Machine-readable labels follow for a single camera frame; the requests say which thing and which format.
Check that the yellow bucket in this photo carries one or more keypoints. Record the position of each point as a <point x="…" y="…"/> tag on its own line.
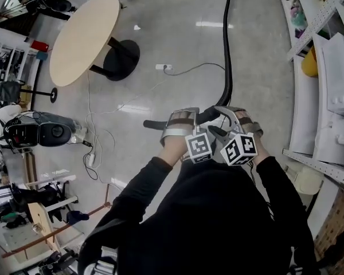
<point x="309" y="64"/>

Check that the brown wooden pole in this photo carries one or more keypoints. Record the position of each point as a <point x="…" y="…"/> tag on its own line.
<point x="46" y="236"/>

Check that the person's right hand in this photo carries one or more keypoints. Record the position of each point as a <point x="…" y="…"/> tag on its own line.
<point x="248" y="125"/>

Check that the person's black clothed body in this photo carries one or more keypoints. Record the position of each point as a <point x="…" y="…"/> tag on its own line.
<point x="212" y="216"/>

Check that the white shelf unit with devices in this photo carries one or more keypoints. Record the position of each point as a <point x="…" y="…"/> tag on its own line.
<point x="5" y="47"/>

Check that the black pole stand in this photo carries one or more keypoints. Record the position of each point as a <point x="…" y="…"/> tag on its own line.
<point x="54" y="94"/>

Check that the red box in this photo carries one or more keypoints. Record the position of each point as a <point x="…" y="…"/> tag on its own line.
<point x="39" y="46"/>

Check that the white power strip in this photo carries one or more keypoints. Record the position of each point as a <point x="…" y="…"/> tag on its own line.
<point x="162" y="67"/>
<point x="91" y="160"/>

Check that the white shelf unit with toys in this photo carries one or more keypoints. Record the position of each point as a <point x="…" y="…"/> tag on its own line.
<point x="322" y="14"/>

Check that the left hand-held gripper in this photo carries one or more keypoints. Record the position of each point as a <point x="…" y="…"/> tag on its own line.
<point x="199" y="147"/>

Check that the person's left forearm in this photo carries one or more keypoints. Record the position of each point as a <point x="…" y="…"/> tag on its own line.
<point x="149" y="179"/>

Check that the person's left hand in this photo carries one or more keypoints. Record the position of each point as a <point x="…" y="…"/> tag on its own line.
<point x="183" y="120"/>

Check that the white plastic tray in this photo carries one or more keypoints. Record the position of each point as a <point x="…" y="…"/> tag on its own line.
<point x="341" y="73"/>

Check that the round beige table black base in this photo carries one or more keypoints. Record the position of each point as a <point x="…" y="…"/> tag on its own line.
<point x="83" y="39"/>

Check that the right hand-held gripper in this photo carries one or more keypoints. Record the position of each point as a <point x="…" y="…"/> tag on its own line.
<point x="240" y="149"/>

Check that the person's right forearm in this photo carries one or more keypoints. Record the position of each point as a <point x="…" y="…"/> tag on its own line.
<point x="275" y="182"/>

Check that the teal bin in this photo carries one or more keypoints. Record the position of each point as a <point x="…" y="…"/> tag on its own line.
<point x="42" y="56"/>

